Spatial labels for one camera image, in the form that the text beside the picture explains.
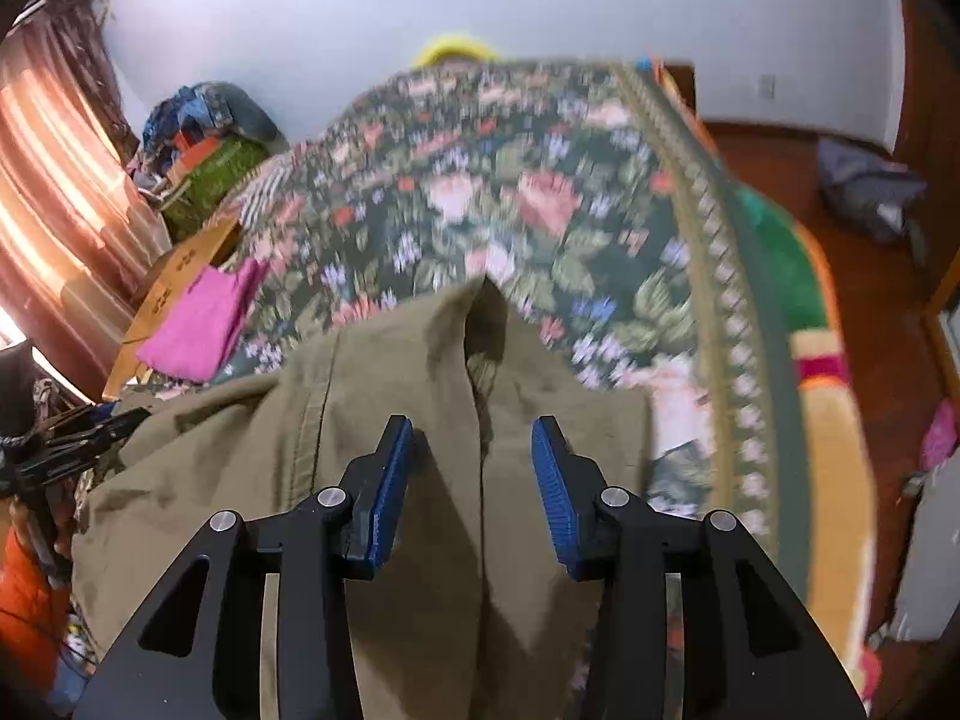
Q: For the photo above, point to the pile of blue clothes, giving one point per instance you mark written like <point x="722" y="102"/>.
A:
<point x="202" y="105"/>

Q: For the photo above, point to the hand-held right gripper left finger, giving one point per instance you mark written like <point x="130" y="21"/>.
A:
<point x="390" y="495"/>

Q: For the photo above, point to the striped patchwork quilt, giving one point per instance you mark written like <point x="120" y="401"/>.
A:
<point x="262" y="191"/>

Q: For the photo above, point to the grey panel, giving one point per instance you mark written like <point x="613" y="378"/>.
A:
<point x="930" y="555"/>

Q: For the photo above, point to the grey bag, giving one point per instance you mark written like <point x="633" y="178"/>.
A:
<point x="862" y="187"/>

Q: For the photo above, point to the green fabric storage bag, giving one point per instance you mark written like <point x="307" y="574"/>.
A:
<point x="214" y="180"/>

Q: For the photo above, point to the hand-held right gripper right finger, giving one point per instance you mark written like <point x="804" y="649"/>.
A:
<point x="553" y="495"/>

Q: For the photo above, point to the yellow foam tube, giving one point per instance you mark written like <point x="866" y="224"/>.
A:
<point x="454" y="45"/>

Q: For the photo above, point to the pink bag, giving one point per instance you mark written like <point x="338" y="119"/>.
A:
<point x="939" y="435"/>

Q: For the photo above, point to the orange box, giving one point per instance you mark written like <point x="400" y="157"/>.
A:
<point x="199" y="148"/>

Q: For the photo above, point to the pink sheer curtain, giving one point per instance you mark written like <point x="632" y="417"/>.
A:
<point x="52" y="187"/>

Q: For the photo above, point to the dark floral blanket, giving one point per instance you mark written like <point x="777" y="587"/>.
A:
<point x="525" y="165"/>

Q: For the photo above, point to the magenta folded garment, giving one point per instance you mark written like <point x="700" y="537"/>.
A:
<point x="202" y="322"/>

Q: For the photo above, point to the olive green pants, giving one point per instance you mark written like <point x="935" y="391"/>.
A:
<point x="420" y="367"/>

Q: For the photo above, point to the wooden folding table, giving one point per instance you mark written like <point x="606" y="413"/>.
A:
<point x="176" y="266"/>

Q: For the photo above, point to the orange cloth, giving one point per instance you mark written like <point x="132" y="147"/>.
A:
<point x="26" y="600"/>

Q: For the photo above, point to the colourful bordered bed mat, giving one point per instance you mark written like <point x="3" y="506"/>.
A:
<point x="832" y="427"/>

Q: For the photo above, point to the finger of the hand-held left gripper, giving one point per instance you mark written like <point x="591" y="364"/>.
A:
<point x="82" y="439"/>

